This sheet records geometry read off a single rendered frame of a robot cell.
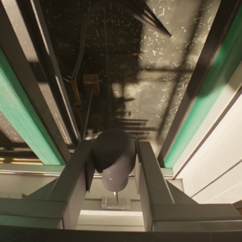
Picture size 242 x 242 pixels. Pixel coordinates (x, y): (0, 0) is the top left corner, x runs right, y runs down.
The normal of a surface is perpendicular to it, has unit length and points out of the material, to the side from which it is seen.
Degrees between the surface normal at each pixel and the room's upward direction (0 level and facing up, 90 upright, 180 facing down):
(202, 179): 90
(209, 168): 90
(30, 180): 90
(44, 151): 0
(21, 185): 90
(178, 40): 0
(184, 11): 0
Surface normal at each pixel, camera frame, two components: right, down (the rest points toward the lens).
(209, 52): -1.00, -0.03
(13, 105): -0.02, 0.79
